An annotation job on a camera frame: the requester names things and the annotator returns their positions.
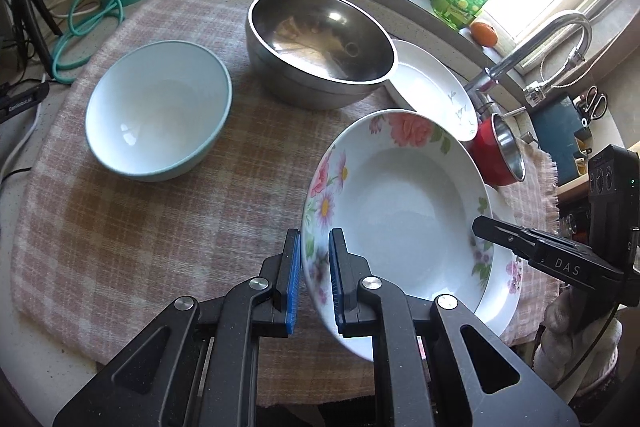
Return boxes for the large steel bowl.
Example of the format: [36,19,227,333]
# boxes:
[245,0,397,110]

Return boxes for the flexible faucet spray head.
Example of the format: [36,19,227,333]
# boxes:
[570,27,593,65]

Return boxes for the orange fruit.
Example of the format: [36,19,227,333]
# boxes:
[470,21,498,46]

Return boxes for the black device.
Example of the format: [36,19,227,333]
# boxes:
[0,79,51,125]

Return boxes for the pink plaid cloth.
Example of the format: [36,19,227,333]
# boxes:
[10,0,561,408]

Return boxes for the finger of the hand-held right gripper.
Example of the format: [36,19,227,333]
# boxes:
[472,216,626,293]

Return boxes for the scissors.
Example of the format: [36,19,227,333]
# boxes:
[575,86,608,120]

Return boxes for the beaded metal cord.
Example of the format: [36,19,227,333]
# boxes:
[524,39,608,105]

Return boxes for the black tripod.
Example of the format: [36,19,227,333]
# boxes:
[0,0,63,72]

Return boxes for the light blue bowl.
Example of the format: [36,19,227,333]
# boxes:
[84,41,233,182]

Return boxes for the white plate purple flower print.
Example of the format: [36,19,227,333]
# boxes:
[470,187,526,343]

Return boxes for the chrome faucet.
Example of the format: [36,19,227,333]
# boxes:
[462,11,593,118]

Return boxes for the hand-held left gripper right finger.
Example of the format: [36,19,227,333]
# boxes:
[327,228,581,427]

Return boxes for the small red steel-lined bowl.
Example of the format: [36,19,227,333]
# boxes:
[467,112,527,188]

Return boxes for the person's right hand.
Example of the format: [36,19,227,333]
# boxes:
[534,292,623,400]

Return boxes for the blue knife block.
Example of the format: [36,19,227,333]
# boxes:
[530,92,593,185]

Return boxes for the white plate grey sprig print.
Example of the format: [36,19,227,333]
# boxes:
[385,39,481,142]

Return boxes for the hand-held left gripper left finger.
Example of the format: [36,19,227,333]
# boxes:
[52,229,303,427]

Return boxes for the floral deep plate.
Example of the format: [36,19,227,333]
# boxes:
[300,108,496,363]

